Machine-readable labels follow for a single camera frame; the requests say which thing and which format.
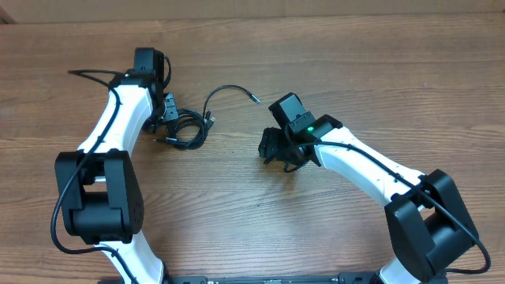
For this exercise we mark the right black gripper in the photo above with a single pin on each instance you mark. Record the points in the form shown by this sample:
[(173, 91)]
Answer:
[(272, 149)]

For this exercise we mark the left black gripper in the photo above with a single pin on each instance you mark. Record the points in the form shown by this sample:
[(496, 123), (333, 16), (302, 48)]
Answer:
[(172, 112)]

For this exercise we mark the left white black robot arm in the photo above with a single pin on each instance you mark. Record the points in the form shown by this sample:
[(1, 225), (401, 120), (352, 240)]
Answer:
[(100, 206)]

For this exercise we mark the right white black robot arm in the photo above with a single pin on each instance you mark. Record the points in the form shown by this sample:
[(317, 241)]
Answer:
[(431, 231)]

